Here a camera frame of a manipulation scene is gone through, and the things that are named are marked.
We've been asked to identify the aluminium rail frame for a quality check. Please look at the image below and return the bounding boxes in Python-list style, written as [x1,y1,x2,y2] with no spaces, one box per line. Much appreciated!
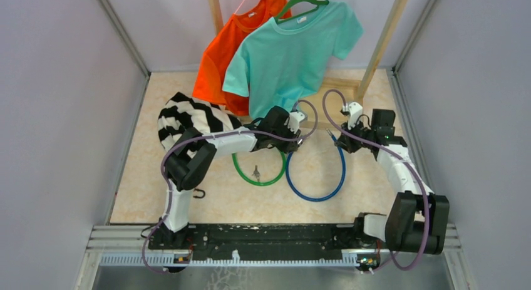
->
[85,224,463,269]

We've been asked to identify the orange t-shirt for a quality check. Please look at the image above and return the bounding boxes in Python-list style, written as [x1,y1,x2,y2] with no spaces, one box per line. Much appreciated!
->
[192,0,287,116]

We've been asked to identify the teal t-shirt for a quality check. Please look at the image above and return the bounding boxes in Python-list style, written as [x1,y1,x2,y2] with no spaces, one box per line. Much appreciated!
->
[222,1,364,119]

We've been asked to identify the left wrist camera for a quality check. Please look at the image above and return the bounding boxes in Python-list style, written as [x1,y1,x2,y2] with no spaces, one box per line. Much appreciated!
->
[286,111,307,134]

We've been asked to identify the blue cable lock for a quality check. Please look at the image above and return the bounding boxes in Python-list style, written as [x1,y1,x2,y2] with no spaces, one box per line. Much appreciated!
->
[285,129,347,203]

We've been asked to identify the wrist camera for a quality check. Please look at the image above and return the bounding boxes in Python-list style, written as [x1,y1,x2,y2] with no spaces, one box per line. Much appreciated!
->
[341,101,363,129]
[286,111,307,134]

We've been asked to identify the orange padlock with keys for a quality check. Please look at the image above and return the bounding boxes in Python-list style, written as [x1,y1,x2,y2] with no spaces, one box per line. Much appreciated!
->
[192,189,206,199]

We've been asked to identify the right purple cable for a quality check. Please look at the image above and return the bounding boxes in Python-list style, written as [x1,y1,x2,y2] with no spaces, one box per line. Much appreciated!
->
[322,88,431,274]

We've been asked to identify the green lock keys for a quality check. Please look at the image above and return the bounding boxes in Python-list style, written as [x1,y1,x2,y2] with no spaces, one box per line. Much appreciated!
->
[253,165,260,183]

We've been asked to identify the black white striped garment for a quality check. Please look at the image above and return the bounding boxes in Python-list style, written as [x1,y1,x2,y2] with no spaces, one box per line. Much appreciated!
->
[157,92,242,152]

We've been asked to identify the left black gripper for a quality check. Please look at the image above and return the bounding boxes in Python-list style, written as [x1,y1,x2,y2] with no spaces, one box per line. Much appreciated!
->
[270,120,301,153]

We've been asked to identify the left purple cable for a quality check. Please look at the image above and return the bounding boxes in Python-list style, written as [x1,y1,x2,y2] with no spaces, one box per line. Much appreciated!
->
[141,99,319,274]

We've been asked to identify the wooden clothes rack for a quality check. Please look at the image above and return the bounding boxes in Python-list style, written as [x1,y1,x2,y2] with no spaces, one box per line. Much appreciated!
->
[206,0,413,130]

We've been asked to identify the green cable lock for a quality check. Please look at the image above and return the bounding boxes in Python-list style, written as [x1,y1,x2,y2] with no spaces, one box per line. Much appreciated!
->
[231,151,287,187]

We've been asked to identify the purple cable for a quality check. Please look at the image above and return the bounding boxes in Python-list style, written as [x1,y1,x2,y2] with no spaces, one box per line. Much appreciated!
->
[322,88,431,274]
[141,99,319,274]

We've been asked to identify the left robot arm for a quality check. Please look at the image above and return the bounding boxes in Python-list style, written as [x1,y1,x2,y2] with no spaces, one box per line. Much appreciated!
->
[154,106,306,249]

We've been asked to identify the green hanger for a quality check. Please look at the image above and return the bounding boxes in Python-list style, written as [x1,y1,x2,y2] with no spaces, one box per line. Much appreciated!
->
[274,0,331,23]

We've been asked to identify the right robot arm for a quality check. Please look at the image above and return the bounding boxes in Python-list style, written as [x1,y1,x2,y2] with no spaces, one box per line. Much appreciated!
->
[336,102,450,255]

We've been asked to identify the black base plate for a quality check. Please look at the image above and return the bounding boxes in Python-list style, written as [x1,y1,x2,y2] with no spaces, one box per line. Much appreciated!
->
[147,224,384,261]

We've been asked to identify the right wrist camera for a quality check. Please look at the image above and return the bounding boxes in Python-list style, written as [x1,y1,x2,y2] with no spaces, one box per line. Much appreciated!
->
[341,101,363,129]

